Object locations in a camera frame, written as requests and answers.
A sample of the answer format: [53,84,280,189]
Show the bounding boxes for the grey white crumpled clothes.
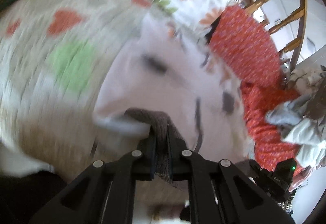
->
[265,65,325,169]

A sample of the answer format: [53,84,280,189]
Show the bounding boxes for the white garment with grey band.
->
[93,15,249,179]

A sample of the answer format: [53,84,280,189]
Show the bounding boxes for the quilted heart pattern bedspread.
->
[0,0,194,224]

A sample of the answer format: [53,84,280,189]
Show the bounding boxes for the red floral patterned cloth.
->
[209,5,300,170]

